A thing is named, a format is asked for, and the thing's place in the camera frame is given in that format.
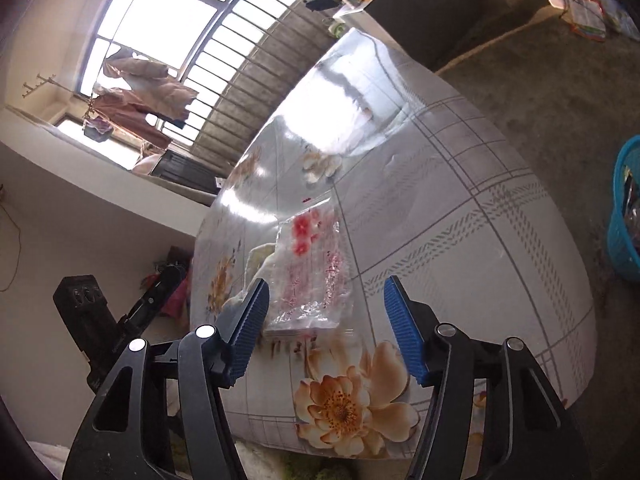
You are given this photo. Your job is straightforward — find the pink hanging coat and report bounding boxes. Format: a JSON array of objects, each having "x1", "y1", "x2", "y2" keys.
[{"x1": 87, "y1": 87, "x2": 171, "y2": 151}]

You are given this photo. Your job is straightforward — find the blue plastic basket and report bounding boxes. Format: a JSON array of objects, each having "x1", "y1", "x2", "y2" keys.
[{"x1": 606, "y1": 135, "x2": 640, "y2": 281}]

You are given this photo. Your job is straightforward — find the thin wall cable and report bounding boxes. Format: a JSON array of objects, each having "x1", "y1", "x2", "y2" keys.
[{"x1": 0, "y1": 187, "x2": 23, "y2": 293}]

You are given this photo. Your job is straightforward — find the beige hanging coat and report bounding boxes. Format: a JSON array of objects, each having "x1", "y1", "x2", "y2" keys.
[{"x1": 102, "y1": 50, "x2": 201, "y2": 121}]

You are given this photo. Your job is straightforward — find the brass wall hook rack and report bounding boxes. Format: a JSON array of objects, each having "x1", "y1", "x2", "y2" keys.
[{"x1": 21, "y1": 74, "x2": 96, "y2": 106}]

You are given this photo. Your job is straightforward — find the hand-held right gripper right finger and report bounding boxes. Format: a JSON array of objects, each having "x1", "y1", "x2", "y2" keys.
[{"x1": 383, "y1": 275, "x2": 593, "y2": 480}]

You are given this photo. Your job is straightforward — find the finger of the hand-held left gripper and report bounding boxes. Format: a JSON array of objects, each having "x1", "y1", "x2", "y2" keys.
[{"x1": 117, "y1": 265, "x2": 190, "y2": 343}]

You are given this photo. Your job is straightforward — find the floral tablecloth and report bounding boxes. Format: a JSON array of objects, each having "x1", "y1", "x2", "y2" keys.
[{"x1": 192, "y1": 27, "x2": 598, "y2": 461}]

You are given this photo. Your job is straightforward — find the window railing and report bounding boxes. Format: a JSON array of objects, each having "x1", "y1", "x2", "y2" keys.
[{"x1": 165, "y1": 0, "x2": 351, "y2": 166}]

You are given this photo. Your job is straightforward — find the dark slatted chair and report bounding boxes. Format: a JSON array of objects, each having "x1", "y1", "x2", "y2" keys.
[{"x1": 150, "y1": 150, "x2": 221, "y2": 196}]

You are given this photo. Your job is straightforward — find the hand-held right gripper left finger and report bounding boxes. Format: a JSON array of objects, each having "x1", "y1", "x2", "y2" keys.
[{"x1": 62, "y1": 277, "x2": 271, "y2": 480}]

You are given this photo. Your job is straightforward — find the small purple garment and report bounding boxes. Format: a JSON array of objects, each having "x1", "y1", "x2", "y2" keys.
[{"x1": 82, "y1": 117, "x2": 113, "y2": 143}]

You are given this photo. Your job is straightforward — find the clear zip bag red trim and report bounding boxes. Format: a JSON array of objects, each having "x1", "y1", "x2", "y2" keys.
[{"x1": 562, "y1": 0, "x2": 608, "y2": 41}]

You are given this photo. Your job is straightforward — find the pink bag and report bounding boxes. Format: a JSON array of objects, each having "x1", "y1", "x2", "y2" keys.
[{"x1": 165, "y1": 280, "x2": 192, "y2": 318}]

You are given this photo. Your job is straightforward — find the white fluffy rug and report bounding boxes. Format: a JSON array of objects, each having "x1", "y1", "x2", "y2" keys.
[{"x1": 235, "y1": 441, "x2": 296, "y2": 480}]

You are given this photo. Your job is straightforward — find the dark side table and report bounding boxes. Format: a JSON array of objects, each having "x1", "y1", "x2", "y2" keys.
[{"x1": 345, "y1": 0, "x2": 531, "y2": 73}]

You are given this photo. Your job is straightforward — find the white cloth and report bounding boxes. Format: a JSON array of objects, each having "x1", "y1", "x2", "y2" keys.
[{"x1": 220, "y1": 242, "x2": 281, "y2": 321}]

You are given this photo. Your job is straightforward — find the clear floral printed plastic bag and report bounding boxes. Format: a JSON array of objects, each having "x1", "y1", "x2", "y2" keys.
[{"x1": 262, "y1": 205, "x2": 356, "y2": 338}]

